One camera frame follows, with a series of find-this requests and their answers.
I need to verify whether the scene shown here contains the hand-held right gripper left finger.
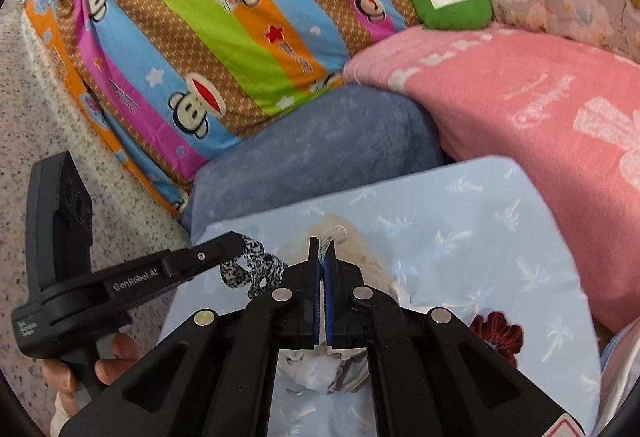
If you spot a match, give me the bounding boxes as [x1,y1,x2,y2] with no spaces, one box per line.
[59,237,323,437]

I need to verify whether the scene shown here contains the blue-grey plush pillow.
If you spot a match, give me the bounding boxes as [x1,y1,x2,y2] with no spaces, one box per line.
[180,84,446,233]

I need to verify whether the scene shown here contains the leopard print hair tie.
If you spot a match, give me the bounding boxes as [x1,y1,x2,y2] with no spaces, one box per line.
[220,233,288,303]

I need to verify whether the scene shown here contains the colourful striped cartoon pillow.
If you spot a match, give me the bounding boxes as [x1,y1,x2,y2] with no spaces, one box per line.
[22,0,421,218]

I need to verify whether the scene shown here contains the person's left hand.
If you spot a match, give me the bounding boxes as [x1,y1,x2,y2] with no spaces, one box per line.
[41,333,142,418]

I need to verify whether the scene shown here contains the bin with white liner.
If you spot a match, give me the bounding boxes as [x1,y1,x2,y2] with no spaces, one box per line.
[597,317,640,437]

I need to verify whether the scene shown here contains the pink plush blanket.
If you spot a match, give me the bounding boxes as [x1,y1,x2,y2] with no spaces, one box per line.
[342,23,640,333]

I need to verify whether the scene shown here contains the green round cushion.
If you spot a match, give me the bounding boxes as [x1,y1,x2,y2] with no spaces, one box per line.
[410,0,493,30]

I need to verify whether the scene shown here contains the light blue patterned board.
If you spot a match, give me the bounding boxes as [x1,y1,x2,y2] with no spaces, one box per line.
[155,156,603,437]

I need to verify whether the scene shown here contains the white tissue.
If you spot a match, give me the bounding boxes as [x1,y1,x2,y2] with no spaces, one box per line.
[280,349,371,393]

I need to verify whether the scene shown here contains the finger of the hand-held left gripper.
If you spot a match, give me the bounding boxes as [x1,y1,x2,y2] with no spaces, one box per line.
[161,231,247,285]

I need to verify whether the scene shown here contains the dark red velvet scrunchie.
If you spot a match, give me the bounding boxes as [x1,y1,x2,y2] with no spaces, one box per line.
[470,311,525,368]

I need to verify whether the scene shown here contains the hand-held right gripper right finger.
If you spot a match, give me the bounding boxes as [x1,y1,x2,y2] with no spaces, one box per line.
[324,251,587,437]

